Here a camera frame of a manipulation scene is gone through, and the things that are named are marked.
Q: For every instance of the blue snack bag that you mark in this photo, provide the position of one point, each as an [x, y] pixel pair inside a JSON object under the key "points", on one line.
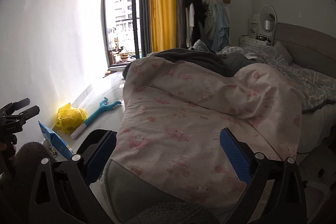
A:
{"points": [[56, 141]]}

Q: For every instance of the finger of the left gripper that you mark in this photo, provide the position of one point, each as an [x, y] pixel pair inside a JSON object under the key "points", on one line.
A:
{"points": [[10, 108], [23, 117]]}

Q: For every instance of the pink patterned duvet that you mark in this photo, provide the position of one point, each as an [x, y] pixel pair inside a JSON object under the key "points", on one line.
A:
{"points": [[175, 112]]}

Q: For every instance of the clothes on rack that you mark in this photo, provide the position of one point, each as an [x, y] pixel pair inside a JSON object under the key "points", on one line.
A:
{"points": [[209, 22]]}

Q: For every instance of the white dresser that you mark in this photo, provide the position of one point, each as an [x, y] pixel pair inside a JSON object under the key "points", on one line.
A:
{"points": [[256, 36]]}

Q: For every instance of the dark grey fleece blanket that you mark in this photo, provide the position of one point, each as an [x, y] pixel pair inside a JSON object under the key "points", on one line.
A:
{"points": [[226, 65]]}

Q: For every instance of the black balcony door frame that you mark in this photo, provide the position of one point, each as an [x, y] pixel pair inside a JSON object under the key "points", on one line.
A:
{"points": [[122, 29]]}

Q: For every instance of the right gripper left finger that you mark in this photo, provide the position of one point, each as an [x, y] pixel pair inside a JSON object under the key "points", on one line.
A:
{"points": [[61, 192]]}

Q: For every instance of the yellow plastic bag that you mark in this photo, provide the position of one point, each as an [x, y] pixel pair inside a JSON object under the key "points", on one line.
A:
{"points": [[69, 118]]}

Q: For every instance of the grey headboard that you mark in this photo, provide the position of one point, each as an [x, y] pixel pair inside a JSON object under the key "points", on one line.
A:
{"points": [[309, 48]]}

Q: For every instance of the white mattress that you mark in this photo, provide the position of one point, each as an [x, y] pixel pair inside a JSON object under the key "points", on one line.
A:
{"points": [[127, 195]]}

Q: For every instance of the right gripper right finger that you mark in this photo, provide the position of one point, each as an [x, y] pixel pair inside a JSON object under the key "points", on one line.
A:
{"points": [[286, 202]]}

